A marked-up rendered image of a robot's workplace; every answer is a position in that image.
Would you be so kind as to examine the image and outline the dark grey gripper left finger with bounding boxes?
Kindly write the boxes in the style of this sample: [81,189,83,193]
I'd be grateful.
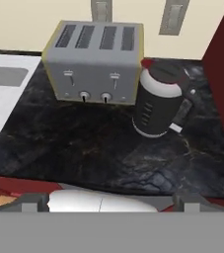
[0,193,50,213]

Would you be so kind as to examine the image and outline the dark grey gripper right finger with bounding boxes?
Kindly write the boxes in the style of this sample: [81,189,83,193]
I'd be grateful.
[172,193,224,213]

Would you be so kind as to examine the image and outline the dark red base cupboard front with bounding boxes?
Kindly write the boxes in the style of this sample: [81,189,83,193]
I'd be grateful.
[0,174,66,200]

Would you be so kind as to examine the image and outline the white rounded object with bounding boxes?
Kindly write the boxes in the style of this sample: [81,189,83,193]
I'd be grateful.
[47,189,160,213]

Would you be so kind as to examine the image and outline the black and white kettle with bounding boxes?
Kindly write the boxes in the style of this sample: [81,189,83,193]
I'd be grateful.
[131,58,198,139]

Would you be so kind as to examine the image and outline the white sink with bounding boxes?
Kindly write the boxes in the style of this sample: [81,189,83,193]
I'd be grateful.
[0,53,42,148]

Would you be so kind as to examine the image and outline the grey four-slot toaster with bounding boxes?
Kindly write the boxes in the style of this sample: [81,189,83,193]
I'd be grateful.
[40,20,145,107]

